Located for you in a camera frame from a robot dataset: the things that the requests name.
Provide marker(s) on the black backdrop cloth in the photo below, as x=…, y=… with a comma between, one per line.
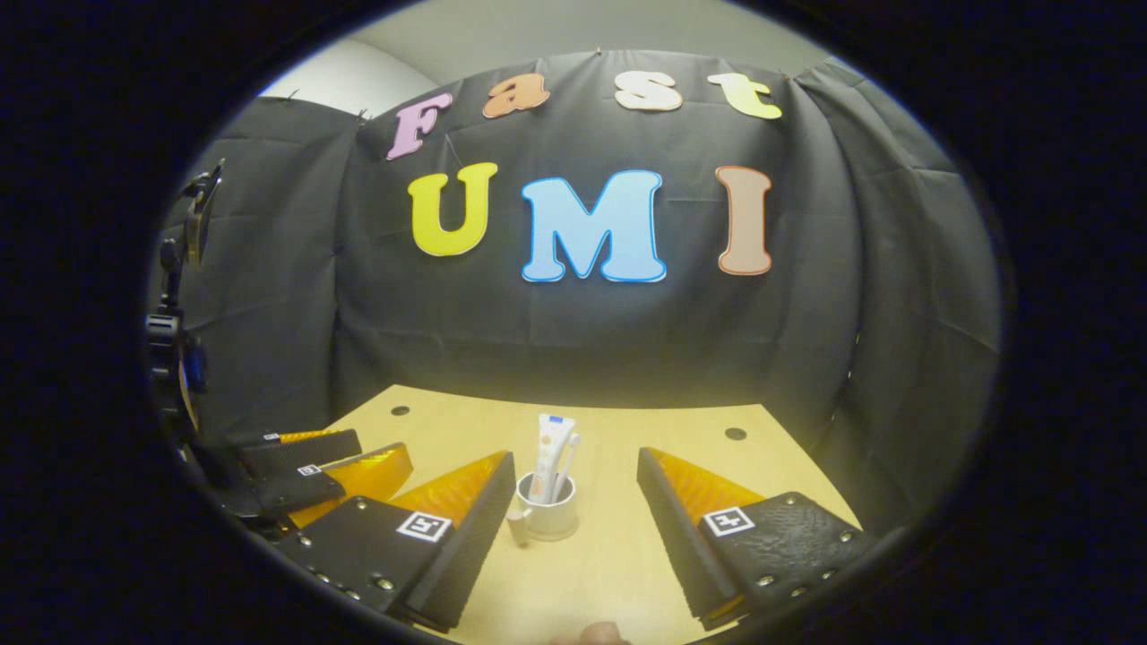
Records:
x=538, y=331

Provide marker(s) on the white toothpaste tube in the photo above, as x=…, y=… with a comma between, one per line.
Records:
x=548, y=448

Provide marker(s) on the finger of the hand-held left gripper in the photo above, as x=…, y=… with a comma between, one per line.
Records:
x=305, y=448
x=296, y=491

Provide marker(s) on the wooden desktop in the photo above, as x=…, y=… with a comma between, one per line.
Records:
x=618, y=430

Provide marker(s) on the white toothbrush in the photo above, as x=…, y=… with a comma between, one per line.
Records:
x=571, y=445

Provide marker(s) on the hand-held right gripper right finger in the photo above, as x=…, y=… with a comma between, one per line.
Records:
x=681, y=537

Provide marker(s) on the white cup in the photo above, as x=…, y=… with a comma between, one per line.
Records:
x=556, y=524

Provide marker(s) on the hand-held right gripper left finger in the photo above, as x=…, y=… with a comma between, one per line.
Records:
x=475, y=546

